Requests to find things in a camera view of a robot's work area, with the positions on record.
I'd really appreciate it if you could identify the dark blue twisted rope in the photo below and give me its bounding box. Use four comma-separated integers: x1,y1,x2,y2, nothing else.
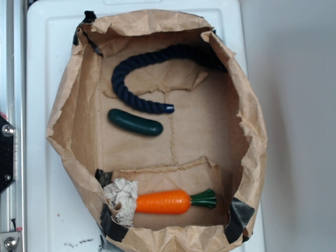
111,45,228,115

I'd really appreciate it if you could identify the brown paper bag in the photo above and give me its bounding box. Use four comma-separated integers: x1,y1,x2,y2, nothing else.
47,9,267,251

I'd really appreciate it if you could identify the dark green toy cucumber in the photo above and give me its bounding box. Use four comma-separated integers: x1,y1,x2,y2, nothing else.
108,109,164,137

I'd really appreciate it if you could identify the orange toy carrot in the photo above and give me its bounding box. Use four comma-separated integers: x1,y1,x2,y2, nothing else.
135,189,217,215

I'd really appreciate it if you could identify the crumpled white paper ball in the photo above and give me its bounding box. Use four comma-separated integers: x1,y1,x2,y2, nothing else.
103,178,139,227

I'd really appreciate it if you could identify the black metal bracket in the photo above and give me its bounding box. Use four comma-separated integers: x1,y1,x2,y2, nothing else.
0,112,15,194

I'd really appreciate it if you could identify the aluminium frame rail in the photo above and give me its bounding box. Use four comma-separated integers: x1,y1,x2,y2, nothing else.
1,1,26,251

